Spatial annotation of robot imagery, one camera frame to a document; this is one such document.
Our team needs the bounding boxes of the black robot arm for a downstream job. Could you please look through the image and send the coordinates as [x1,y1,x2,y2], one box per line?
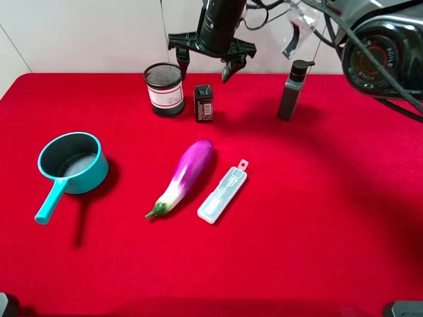
[167,1,422,108]

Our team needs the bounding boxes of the teal saucepan with handle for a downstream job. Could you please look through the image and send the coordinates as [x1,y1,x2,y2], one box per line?
[34,131,109,225]

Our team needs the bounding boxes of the red table cloth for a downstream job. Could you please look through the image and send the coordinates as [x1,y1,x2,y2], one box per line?
[1,73,422,316]

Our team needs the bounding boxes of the black braided cable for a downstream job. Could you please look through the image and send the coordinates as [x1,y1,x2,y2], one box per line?
[246,0,423,123]

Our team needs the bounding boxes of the clear plastic slim case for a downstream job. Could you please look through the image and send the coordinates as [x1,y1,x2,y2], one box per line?
[197,159,249,224]

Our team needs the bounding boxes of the dark object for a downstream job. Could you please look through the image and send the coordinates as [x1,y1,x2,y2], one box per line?
[382,300,423,317]
[0,293,19,317]

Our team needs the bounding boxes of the dark object bottom left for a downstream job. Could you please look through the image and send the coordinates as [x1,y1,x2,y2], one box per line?
[0,293,19,317]

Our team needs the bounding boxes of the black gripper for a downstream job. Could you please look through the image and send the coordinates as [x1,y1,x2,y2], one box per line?
[167,0,256,83]

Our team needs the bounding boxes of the purple toy eggplant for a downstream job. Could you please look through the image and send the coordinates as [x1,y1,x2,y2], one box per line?
[145,139,214,219]

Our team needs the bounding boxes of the dark grey pump bottle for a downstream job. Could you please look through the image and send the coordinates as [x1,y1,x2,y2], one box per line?
[277,59,315,121]

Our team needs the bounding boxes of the black mesh pen holder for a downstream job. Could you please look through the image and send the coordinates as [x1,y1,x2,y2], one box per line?
[143,62,184,118]

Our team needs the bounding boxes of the small black box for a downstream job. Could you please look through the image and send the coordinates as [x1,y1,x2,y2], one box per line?
[194,85,213,122]

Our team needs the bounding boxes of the dark object bottom right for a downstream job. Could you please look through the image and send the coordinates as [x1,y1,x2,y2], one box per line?
[382,300,423,317]

